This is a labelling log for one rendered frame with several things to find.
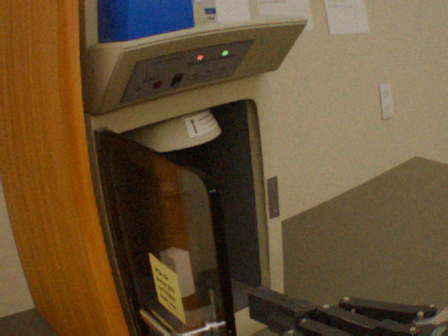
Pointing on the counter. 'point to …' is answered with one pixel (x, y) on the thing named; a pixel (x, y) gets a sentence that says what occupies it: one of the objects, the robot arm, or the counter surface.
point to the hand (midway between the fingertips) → (282, 313)
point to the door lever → (171, 327)
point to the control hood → (161, 45)
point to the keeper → (273, 197)
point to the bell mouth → (177, 131)
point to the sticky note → (167, 288)
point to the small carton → (226, 10)
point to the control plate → (170, 66)
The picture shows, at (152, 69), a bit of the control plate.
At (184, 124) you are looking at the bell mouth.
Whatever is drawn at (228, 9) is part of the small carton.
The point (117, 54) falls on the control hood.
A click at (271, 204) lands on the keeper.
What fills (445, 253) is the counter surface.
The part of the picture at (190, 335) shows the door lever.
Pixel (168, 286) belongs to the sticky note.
